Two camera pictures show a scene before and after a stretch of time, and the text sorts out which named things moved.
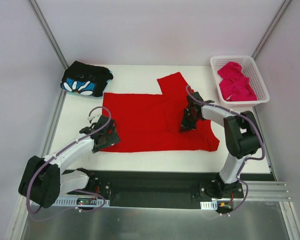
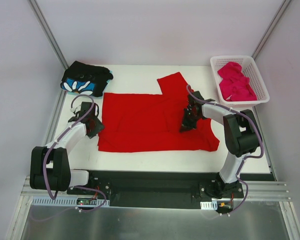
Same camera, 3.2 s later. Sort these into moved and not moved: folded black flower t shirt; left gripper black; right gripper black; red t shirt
Moved: left gripper black
Not moved: right gripper black; red t shirt; folded black flower t shirt
